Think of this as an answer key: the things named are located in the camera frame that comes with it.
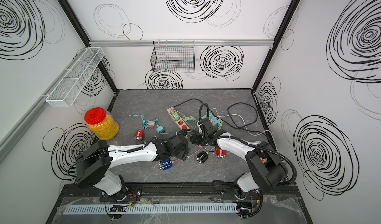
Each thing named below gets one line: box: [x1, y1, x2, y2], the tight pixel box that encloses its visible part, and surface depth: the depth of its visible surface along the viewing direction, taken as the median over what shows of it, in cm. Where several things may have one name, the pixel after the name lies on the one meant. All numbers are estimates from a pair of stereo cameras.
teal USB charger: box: [156, 125, 166, 134], surface depth 97 cm
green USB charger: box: [172, 112, 180, 121], surface depth 98 cm
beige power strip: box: [167, 106, 190, 130], surface depth 99 cm
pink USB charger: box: [147, 120, 156, 129], surface depth 99 cm
